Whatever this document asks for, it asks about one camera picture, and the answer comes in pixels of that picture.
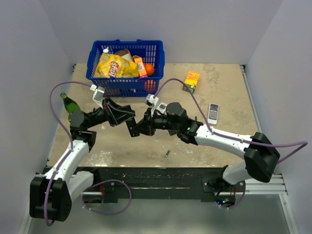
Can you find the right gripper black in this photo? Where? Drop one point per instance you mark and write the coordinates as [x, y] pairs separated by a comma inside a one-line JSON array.
[[146, 126]]

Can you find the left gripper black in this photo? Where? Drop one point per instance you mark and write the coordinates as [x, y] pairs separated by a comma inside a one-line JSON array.
[[115, 114]]

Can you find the black remote battery cover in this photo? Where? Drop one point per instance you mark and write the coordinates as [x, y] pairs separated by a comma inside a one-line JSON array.
[[172, 132]]

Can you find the white remote control green screen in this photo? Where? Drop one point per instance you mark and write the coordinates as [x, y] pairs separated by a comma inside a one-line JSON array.
[[161, 108]]

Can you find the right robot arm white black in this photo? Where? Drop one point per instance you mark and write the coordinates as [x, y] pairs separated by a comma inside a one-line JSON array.
[[259, 156]]

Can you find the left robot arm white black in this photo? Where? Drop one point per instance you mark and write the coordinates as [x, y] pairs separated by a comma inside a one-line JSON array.
[[52, 194]]

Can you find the white remote control dark keypad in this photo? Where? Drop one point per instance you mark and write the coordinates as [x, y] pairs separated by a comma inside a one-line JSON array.
[[212, 116]]

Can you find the orange carton in basket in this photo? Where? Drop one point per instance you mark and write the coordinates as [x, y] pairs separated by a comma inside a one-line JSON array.
[[140, 65]]

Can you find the orange fruit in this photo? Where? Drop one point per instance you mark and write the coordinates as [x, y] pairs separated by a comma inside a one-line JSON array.
[[149, 69]]

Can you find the blue plastic shopping basket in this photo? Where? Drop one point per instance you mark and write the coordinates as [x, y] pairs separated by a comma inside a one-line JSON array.
[[151, 52]]

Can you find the yellow green juice carton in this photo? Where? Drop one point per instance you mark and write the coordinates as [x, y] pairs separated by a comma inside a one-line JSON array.
[[191, 81]]

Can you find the yellow Lays chips bag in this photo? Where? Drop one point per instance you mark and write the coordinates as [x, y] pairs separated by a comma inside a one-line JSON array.
[[114, 66]]

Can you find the green glass bottle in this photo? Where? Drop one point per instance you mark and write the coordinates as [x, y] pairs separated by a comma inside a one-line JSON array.
[[69, 104]]

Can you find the brown bread loaf bag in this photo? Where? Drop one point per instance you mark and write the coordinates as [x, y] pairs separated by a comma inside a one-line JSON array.
[[124, 53]]

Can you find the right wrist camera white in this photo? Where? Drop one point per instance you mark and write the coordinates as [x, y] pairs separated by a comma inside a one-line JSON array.
[[151, 100]]

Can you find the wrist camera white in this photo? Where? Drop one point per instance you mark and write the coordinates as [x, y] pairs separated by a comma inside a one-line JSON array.
[[98, 94], [151, 100]]

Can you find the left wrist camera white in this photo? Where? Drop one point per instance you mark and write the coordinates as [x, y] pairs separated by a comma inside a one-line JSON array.
[[98, 94]]

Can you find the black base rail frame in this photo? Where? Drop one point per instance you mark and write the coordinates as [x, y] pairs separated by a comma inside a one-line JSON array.
[[158, 183]]

